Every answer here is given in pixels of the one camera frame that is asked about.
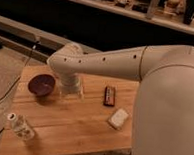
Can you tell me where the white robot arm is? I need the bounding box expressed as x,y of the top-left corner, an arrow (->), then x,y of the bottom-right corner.
47,43 -> 194,155

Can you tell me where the wooden board tabletop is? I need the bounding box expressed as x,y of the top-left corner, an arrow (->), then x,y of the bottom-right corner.
0,65 -> 138,155

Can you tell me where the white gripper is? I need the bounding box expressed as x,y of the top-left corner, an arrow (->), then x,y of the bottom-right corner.
59,73 -> 84,99

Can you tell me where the clear plastic bottle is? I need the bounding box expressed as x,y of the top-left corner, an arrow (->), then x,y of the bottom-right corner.
7,113 -> 35,141

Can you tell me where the dark purple ceramic bowl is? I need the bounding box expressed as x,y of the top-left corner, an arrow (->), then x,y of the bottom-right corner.
28,74 -> 55,97

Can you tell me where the black cable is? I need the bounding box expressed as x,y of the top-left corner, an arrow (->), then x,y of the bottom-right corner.
0,34 -> 41,152

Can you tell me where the dark chocolate bar wrapper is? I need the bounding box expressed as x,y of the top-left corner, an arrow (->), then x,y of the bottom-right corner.
104,86 -> 116,106

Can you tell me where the white sponge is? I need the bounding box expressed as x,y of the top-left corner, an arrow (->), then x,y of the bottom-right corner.
108,109 -> 129,130

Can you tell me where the long wooden shelf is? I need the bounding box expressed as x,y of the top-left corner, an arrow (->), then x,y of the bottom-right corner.
17,0 -> 194,38

